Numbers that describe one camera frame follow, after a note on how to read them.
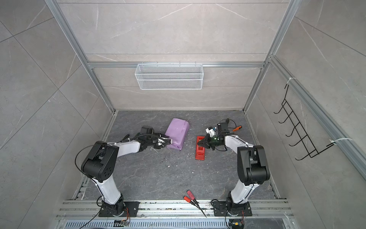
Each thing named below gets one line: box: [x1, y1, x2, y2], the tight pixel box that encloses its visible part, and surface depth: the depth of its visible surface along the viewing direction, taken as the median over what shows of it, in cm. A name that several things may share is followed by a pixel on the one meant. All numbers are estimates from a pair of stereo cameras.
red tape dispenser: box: [194, 135, 206, 161], surface depth 93 cm
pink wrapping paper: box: [164, 118, 191, 151], surface depth 100 cm
